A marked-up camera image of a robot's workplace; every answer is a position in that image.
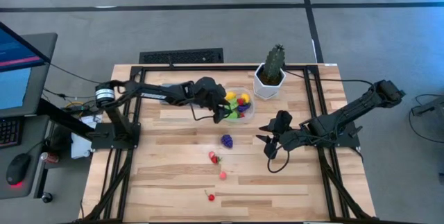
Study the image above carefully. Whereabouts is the white hexagonal plant pot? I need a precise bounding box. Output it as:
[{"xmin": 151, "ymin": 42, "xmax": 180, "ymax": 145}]
[{"xmin": 253, "ymin": 62, "xmax": 287, "ymax": 100}]

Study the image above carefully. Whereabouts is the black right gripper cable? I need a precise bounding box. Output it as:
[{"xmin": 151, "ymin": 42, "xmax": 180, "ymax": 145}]
[{"xmin": 267, "ymin": 144, "xmax": 291, "ymax": 174}]

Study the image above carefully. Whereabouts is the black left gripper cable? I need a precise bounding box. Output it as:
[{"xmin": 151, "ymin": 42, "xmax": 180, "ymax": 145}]
[{"xmin": 189, "ymin": 104, "xmax": 223, "ymax": 122}]

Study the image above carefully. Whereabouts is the black floor cable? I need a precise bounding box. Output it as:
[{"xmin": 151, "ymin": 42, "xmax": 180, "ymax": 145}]
[{"xmin": 408, "ymin": 94, "xmax": 444, "ymax": 145}]

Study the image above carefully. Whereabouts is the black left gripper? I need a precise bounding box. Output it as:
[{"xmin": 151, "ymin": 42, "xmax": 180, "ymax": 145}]
[{"xmin": 194, "ymin": 76, "xmax": 234, "ymax": 123}]

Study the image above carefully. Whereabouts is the grey computer desk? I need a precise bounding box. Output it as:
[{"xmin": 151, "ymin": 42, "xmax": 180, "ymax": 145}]
[{"xmin": 0, "ymin": 32, "xmax": 58, "ymax": 200}]

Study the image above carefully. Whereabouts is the black computer mouse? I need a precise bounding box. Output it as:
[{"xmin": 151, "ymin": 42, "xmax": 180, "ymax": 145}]
[{"xmin": 6, "ymin": 153, "xmax": 31, "ymax": 186}]

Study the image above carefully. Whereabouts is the black aluminium table frame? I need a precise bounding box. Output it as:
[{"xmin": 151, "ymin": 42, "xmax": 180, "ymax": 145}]
[{"xmin": 79, "ymin": 63, "xmax": 374, "ymax": 223}]

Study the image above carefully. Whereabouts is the black monitor cable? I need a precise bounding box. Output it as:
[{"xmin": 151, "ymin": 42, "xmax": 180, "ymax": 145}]
[{"xmin": 48, "ymin": 61, "xmax": 110, "ymax": 86}]

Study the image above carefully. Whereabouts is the green cactus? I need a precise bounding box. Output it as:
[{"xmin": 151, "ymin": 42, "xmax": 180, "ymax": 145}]
[{"xmin": 262, "ymin": 43, "xmax": 286, "ymax": 81}]

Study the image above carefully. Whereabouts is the computer monitor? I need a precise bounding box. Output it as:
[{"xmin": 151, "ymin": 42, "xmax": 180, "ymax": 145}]
[{"xmin": 0, "ymin": 21, "xmax": 51, "ymax": 112}]

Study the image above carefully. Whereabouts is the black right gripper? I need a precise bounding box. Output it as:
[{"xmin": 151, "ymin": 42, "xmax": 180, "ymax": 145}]
[{"xmin": 258, "ymin": 110, "xmax": 313, "ymax": 159}]

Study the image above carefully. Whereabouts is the grey stand leg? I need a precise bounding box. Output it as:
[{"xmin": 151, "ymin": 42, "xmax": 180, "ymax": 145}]
[{"xmin": 412, "ymin": 95, "xmax": 444, "ymax": 117}]

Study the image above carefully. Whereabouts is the black power cable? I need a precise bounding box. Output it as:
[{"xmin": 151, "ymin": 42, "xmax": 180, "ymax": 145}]
[{"xmin": 284, "ymin": 69, "xmax": 377, "ymax": 86}]

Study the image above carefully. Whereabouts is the black keyboard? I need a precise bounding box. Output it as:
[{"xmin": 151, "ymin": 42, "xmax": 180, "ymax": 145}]
[{"xmin": 0, "ymin": 115, "xmax": 24, "ymax": 148}]

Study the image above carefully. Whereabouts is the black diagonal support bar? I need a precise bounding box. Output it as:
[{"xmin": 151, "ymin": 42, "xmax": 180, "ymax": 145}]
[{"xmin": 37, "ymin": 98, "xmax": 94, "ymax": 140}]

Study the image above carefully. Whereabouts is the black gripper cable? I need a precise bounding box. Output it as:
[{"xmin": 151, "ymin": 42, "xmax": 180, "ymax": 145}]
[
  {"xmin": 189, "ymin": 104, "xmax": 223, "ymax": 122},
  {"xmin": 267, "ymin": 144, "xmax": 291, "ymax": 174}
]

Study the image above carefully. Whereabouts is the folded grey cloth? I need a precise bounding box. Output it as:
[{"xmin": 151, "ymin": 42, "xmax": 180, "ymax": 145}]
[{"xmin": 160, "ymin": 83, "xmax": 195, "ymax": 105}]

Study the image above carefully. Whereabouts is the black floor vent grille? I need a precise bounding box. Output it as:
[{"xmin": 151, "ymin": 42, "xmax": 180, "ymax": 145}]
[{"xmin": 138, "ymin": 47, "xmax": 225, "ymax": 64}]

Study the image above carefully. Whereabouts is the clear plastic tupperware container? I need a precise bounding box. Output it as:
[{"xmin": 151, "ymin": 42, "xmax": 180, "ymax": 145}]
[{"xmin": 217, "ymin": 87, "xmax": 257, "ymax": 124}]

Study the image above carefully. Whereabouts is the red soda can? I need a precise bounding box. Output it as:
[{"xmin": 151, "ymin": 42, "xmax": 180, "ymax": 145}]
[{"xmin": 40, "ymin": 151, "xmax": 60, "ymax": 164}]

